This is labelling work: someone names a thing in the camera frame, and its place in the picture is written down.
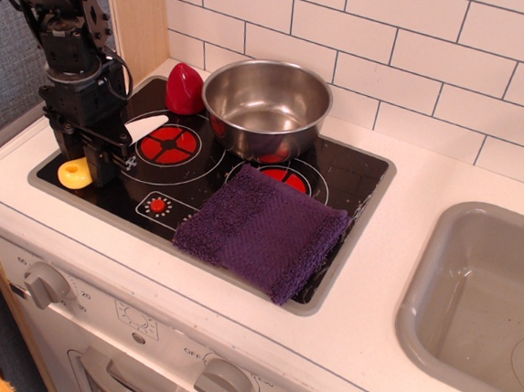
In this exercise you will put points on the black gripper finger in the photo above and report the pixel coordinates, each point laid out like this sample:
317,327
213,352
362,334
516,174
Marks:
101,162
68,139

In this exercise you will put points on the purple folded towel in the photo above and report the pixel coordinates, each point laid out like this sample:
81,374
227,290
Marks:
264,231

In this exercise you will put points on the stainless steel pot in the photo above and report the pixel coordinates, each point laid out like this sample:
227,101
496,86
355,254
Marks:
266,111

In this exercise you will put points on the white toy oven front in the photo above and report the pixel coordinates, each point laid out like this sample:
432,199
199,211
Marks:
92,341

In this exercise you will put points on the wooden side post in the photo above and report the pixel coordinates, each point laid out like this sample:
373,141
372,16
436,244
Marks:
140,31

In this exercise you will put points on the grey left oven knob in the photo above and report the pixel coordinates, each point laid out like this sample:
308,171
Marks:
45,284

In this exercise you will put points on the grey right oven knob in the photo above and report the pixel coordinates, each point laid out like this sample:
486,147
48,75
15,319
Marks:
221,376

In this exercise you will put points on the grey sink basin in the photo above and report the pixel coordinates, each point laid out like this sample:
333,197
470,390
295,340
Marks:
462,318

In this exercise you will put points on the black toy stovetop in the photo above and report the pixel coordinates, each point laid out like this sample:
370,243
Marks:
181,164

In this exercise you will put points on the red toy pepper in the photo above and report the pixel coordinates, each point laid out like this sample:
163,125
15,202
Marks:
184,90

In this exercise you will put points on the grey oven knob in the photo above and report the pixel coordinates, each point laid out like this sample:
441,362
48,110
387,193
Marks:
221,376
45,284

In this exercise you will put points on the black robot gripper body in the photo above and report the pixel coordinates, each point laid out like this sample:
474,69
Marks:
94,102

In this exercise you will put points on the yellow handled toy knife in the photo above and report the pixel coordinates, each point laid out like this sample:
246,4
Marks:
75,174

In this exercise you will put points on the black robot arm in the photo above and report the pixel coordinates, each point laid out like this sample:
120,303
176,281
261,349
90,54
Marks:
72,33

